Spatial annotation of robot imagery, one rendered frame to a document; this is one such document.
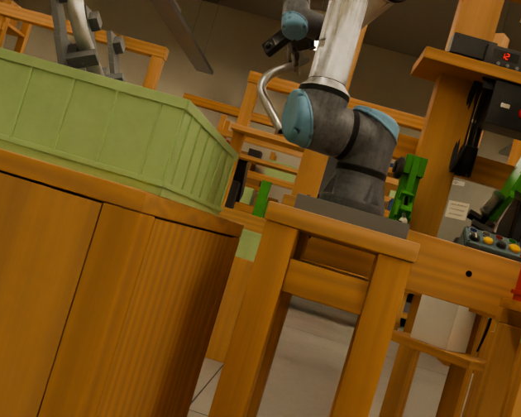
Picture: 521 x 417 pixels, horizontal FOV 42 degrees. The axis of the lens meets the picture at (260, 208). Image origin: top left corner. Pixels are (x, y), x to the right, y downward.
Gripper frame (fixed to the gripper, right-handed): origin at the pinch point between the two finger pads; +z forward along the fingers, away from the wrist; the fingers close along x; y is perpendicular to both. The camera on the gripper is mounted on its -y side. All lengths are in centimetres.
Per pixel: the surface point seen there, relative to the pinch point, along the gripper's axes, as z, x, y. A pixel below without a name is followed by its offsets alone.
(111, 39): -50, -20, -52
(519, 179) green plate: 2, -63, 48
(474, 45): 6, -7, 63
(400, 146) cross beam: 35, -20, 34
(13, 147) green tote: -74, -65, -73
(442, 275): -6, -86, 11
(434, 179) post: 33, -38, 39
